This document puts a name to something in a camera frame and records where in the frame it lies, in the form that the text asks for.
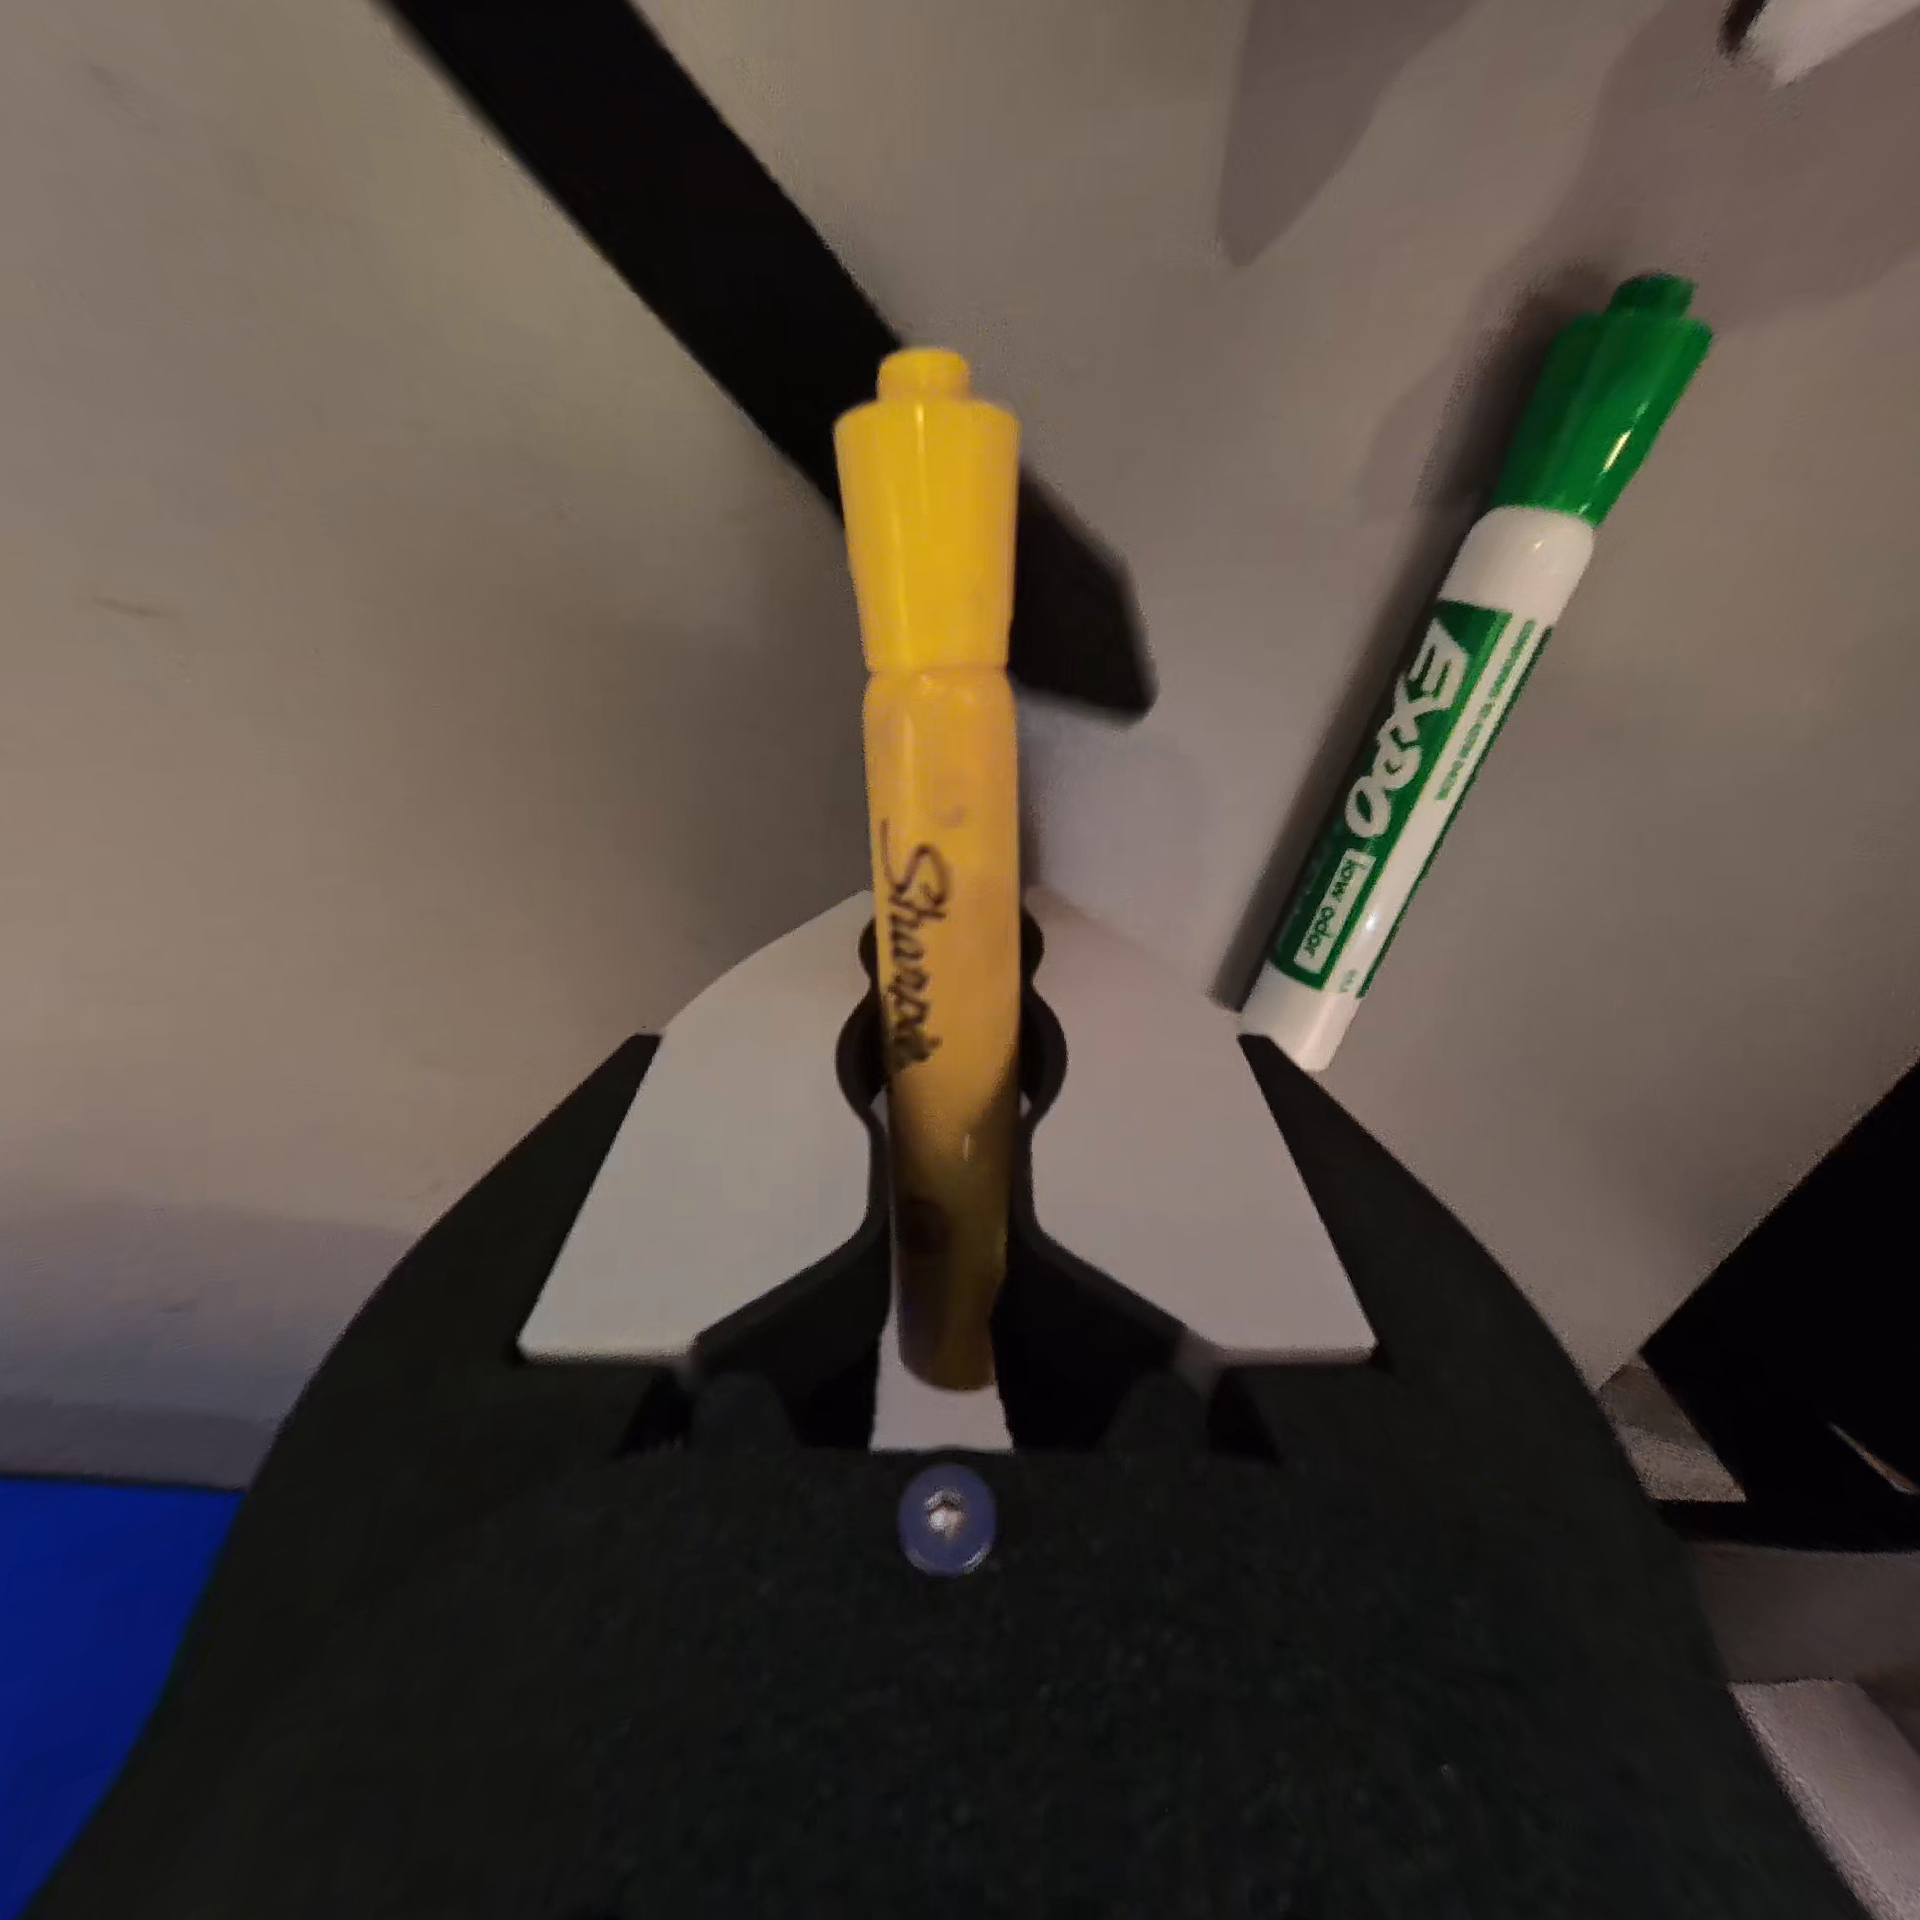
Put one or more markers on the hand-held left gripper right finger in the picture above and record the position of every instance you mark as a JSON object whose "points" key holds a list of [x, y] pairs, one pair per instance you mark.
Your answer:
{"points": [[1170, 1185]]}

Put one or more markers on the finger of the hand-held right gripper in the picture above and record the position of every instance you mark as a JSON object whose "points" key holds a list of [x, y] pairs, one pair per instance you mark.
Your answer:
{"points": [[674, 181]]}

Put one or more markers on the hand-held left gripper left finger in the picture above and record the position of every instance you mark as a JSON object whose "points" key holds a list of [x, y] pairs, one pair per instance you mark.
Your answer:
{"points": [[735, 1171]]}

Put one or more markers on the green white dry-erase marker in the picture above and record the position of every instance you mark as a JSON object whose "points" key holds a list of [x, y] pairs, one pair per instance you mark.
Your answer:
{"points": [[1394, 779]]}

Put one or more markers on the yellow highlighter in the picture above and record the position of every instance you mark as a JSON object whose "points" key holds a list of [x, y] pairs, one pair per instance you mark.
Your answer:
{"points": [[931, 599]]}

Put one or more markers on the blue plastic bin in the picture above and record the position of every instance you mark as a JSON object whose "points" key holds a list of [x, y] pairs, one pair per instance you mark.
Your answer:
{"points": [[89, 1650]]}

